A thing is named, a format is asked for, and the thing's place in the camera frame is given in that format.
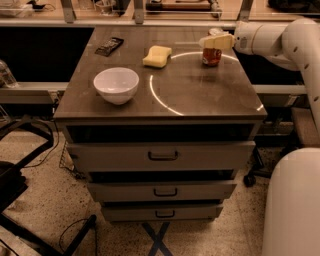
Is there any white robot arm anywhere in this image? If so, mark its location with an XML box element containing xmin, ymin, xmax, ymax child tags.
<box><xmin>199</xmin><ymin>18</ymin><xmax>320</xmax><ymax>256</ymax></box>

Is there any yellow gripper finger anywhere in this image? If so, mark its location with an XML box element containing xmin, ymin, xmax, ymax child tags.
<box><xmin>199</xmin><ymin>34</ymin><xmax>235</xmax><ymax>50</ymax></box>
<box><xmin>208</xmin><ymin>27</ymin><xmax>228</xmax><ymax>36</ymax></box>

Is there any middle drawer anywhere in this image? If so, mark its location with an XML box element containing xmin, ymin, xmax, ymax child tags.
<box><xmin>87</xmin><ymin>180</ymin><xmax>236</xmax><ymax>202</ymax></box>

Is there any black office chair right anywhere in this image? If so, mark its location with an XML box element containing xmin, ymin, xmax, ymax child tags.
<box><xmin>243</xmin><ymin>107</ymin><xmax>320</xmax><ymax>187</ymax></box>

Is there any grey drawer cabinet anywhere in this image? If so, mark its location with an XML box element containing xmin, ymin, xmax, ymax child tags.
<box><xmin>54</xmin><ymin>26</ymin><xmax>266</xmax><ymax>210</ymax></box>

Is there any black floor cable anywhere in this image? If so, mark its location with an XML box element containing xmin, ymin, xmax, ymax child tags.
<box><xmin>58</xmin><ymin>218</ymin><xmax>98</xmax><ymax>256</ymax></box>

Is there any top drawer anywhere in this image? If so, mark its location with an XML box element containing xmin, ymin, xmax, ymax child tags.
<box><xmin>67</xmin><ymin>141</ymin><xmax>255</xmax><ymax>173</ymax></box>

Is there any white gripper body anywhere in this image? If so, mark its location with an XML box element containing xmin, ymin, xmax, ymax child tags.
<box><xmin>234</xmin><ymin>21</ymin><xmax>262</xmax><ymax>55</ymax></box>

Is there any bottom drawer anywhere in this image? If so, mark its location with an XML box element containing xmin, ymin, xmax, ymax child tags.
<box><xmin>101</xmin><ymin>204</ymin><xmax>223</xmax><ymax>222</ymax></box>

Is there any yellow sponge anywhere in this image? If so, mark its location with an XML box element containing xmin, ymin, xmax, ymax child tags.
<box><xmin>143</xmin><ymin>45</ymin><xmax>172</xmax><ymax>68</ymax></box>

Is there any red coke can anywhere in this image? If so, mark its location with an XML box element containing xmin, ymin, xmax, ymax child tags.
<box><xmin>202</xmin><ymin>48</ymin><xmax>222</xmax><ymax>67</ymax></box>

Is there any white bowl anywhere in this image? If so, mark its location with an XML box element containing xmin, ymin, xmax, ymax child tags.
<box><xmin>93</xmin><ymin>67</ymin><xmax>139</xmax><ymax>105</ymax></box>

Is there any drawer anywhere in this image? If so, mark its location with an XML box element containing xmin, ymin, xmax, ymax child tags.
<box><xmin>87</xmin><ymin>180</ymin><xmax>236</xmax><ymax>202</ymax></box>
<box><xmin>67</xmin><ymin>141</ymin><xmax>255</xmax><ymax>173</ymax></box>
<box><xmin>101</xmin><ymin>204</ymin><xmax>223</xmax><ymax>222</ymax></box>

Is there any black snack packet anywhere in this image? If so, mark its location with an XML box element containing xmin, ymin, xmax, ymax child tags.
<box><xmin>95</xmin><ymin>37</ymin><xmax>124</xmax><ymax>57</ymax></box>

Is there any clear plastic bottle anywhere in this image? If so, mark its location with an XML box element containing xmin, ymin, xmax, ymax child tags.
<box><xmin>0</xmin><ymin>59</ymin><xmax>19</xmax><ymax>88</ymax></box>

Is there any black chair left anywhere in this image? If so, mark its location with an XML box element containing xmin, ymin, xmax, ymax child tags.
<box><xmin>0</xmin><ymin>115</ymin><xmax>96</xmax><ymax>256</ymax></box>

